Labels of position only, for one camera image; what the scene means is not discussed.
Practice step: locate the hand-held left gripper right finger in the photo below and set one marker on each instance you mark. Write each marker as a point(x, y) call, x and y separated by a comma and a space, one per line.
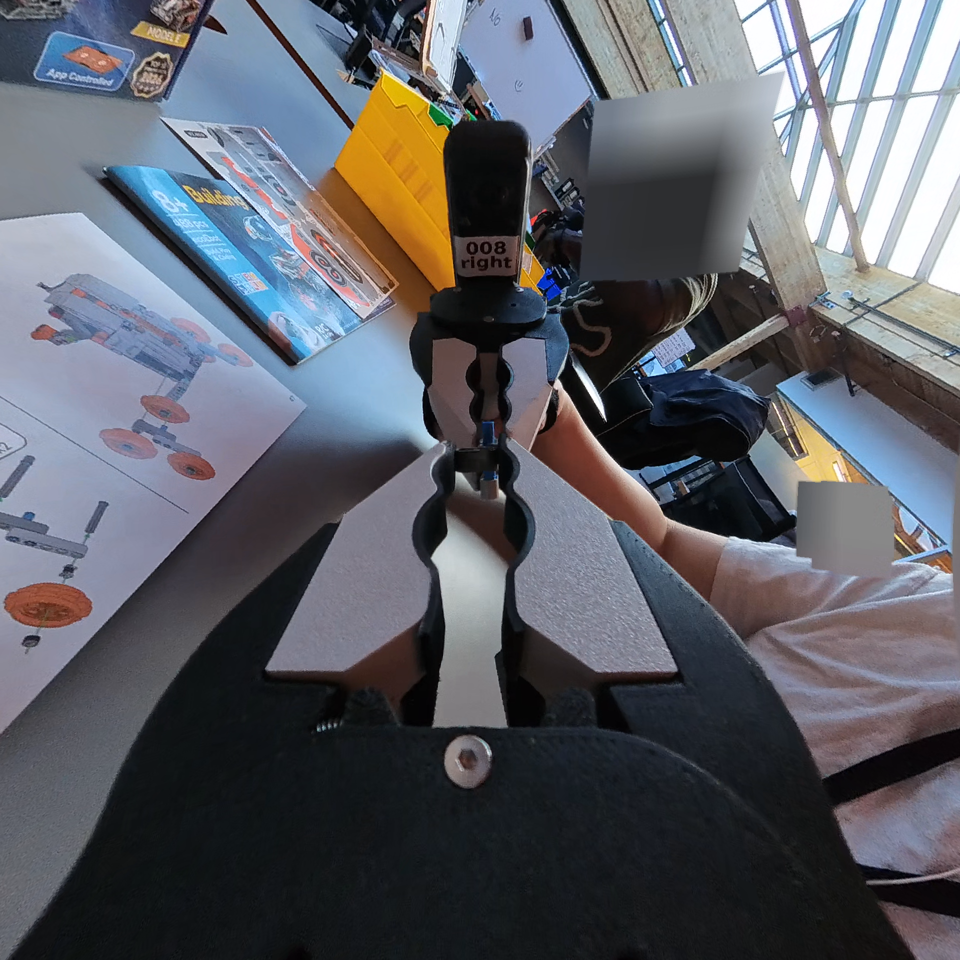
point(592, 600)

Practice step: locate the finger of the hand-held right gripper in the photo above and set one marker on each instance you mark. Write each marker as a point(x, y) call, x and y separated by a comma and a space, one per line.
point(448, 382)
point(531, 382)

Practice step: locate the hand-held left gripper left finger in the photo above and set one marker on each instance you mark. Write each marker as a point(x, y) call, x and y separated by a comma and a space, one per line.
point(352, 600)

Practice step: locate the blue connector pin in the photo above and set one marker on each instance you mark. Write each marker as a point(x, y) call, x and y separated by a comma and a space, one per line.
point(487, 433)

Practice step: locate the grey desk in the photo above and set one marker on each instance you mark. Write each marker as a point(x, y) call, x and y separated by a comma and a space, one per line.
point(337, 420)

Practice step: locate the person's right hand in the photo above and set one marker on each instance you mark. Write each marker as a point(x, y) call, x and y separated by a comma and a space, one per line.
point(562, 439)

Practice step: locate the yellow plastic bin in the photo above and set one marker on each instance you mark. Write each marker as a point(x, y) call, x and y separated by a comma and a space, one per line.
point(390, 165)

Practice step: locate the whiteboard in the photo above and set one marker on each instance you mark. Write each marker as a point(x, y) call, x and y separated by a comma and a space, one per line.
point(525, 67)

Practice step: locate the dark blue jacket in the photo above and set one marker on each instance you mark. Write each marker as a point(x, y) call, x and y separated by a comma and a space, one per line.
point(690, 412)

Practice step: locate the wooden easel with sheet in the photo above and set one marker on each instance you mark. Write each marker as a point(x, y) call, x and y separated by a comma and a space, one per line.
point(442, 30)

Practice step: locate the open white instruction booklet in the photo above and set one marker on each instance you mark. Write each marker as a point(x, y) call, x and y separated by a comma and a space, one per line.
point(247, 420)

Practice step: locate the printed sticker sheet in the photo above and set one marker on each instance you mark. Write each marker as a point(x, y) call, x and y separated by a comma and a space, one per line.
point(247, 157)

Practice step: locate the person's white shirt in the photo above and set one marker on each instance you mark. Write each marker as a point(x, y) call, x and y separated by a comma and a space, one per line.
point(862, 675)

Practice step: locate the blue cover manual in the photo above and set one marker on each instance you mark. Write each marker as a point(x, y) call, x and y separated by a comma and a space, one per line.
point(195, 232)

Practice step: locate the skylight window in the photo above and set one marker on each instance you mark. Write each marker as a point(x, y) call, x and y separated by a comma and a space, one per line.
point(885, 150)

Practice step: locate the blue robot kit box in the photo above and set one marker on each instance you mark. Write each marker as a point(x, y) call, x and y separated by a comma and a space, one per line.
point(90, 45)

